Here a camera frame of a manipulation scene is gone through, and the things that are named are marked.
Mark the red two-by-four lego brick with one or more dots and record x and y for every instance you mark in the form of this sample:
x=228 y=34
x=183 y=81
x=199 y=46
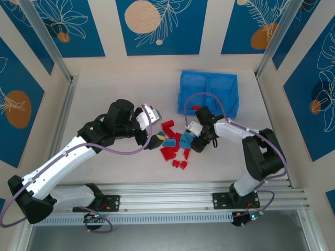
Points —
x=178 y=137

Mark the blue two-by-four lego brick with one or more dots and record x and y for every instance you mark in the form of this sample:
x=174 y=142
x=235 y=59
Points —
x=184 y=145

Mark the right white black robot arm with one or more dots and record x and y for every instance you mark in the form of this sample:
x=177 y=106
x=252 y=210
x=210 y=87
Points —
x=230 y=130

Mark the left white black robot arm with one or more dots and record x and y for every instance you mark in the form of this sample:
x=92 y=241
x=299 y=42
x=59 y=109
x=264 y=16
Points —
x=52 y=167

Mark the long red lego brick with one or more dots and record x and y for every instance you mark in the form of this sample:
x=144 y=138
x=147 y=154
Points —
x=167 y=154

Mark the blue two-compartment plastic bin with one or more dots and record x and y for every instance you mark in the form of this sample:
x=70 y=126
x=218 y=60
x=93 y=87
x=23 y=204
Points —
x=222 y=86

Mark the small controller circuit board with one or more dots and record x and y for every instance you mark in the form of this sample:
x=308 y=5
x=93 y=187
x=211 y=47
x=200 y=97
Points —
x=240 y=218
x=91 y=217

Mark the aluminium side rail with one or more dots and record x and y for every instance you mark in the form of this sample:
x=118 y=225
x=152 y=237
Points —
x=65 y=104
x=264 y=99

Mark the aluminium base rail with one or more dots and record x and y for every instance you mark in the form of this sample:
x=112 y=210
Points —
x=170 y=193

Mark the blue floral wall panel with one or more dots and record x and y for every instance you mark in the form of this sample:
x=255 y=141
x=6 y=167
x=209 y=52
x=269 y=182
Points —
x=183 y=31
x=2 y=206
x=78 y=26
x=235 y=26
x=301 y=104
x=331 y=198
x=308 y=26
x=15 y=78
x=31 y=47

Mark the aluminium frame post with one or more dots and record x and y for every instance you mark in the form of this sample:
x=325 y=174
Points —
x=270 y=52
x=45 y=34

